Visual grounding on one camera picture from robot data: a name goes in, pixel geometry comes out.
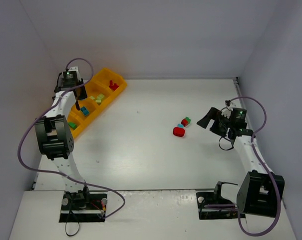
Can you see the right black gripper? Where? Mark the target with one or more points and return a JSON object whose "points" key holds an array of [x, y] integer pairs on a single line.
{"points": [[216, 123]]}

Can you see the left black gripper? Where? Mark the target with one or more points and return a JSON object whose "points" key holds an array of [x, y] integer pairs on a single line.
{"points": [[78, 92]]}

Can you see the light blue lego brick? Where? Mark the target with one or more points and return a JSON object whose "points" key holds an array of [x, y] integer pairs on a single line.
{"points": [[85, 112]]}

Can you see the red and green brick stack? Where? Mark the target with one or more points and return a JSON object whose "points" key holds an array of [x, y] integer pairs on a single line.
{"points": [[186, 121]]}

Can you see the dark green lego brick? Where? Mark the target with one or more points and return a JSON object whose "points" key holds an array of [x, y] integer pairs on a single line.
{"points": [[72, 125]]}

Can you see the red arch lego piece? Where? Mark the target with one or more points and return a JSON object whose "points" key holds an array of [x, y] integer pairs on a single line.
{"points": [[113, 86]]}

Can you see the large red rounded lego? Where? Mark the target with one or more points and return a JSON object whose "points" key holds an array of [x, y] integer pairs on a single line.
{"points": [[178, 131]]}

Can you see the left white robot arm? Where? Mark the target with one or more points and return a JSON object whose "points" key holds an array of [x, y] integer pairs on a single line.
{"points": [[55, 139]]}

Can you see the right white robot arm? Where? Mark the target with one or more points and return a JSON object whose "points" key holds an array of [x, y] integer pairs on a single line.
{"points": [[256, 194]]}

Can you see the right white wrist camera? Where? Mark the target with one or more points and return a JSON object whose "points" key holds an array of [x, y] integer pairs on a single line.
{"points": [[230, 104]]}

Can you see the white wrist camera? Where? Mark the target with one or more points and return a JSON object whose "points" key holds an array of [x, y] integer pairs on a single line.
{"points": [[75, 68], [230, 104]]}

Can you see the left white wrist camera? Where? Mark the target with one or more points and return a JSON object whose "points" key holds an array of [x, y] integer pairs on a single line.
{"points": [[75, 68]]}

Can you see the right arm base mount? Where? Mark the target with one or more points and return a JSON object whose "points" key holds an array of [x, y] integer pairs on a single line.
{"points": [[218, 203]]}

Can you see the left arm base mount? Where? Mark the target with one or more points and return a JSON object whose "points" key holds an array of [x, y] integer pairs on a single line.
{"points": [[91, 209]]}

